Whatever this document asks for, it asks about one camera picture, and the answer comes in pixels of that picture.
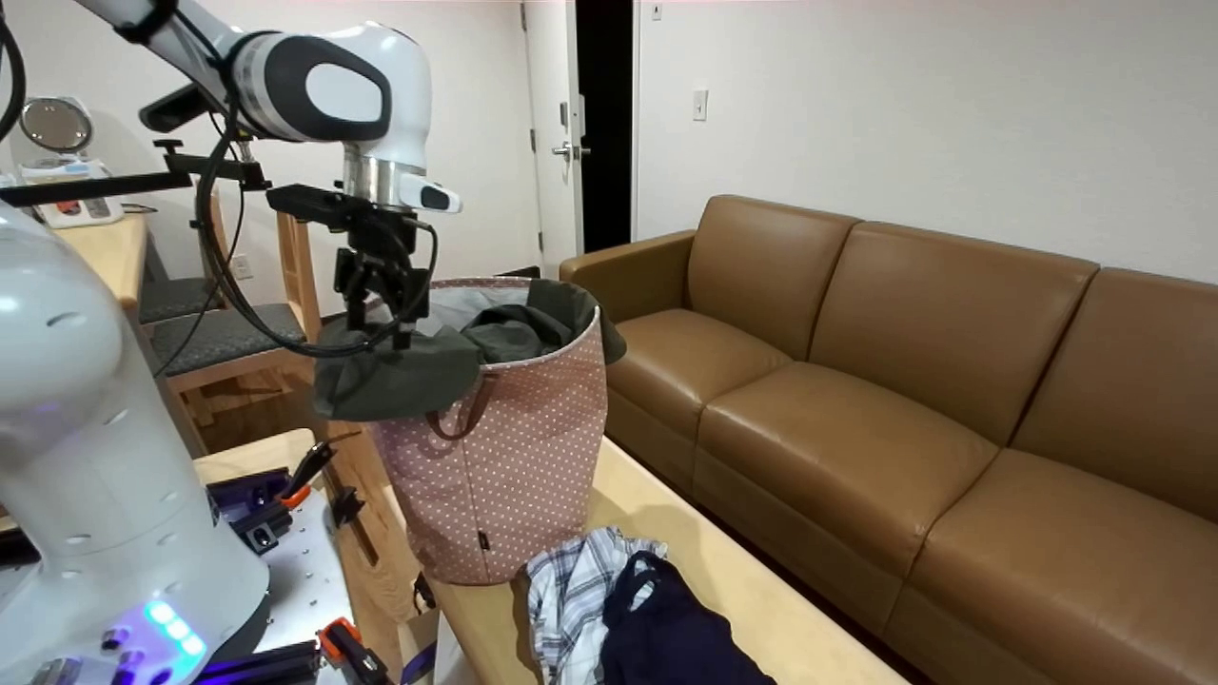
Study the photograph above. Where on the dark green cloth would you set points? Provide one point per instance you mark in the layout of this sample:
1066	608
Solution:
476	343

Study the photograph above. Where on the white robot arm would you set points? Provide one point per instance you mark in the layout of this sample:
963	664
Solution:
138	580

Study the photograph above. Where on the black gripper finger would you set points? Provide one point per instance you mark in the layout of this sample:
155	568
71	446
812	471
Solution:
403	314
354	308

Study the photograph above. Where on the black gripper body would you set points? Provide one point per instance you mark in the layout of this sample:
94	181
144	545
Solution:
379	242

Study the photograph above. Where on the navy blue cloth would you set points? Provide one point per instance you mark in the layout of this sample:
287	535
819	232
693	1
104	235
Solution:
656	635

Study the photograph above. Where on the round mirror on stand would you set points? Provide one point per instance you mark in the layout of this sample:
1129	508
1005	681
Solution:
53	140

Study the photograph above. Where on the white plaid cloth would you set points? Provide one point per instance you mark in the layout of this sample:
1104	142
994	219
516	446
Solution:
563	597

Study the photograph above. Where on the black camera on boom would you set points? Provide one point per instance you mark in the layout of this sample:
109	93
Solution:
176	107

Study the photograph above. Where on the wooden chair grey cushion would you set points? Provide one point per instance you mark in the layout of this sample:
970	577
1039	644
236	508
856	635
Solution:
228	381

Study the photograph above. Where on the white light switch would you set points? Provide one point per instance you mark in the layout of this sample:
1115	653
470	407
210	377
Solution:
698	106

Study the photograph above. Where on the black red clamp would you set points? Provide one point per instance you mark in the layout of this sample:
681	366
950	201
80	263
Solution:
316	466

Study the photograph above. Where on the brown leather sofa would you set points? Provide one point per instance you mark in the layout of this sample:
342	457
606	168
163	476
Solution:
997	461

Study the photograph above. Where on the white door with handle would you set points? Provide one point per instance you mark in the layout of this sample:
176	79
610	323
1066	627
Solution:
558	129

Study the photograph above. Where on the pink patterned laundry bag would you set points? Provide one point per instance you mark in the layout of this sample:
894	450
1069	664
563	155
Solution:
495	484

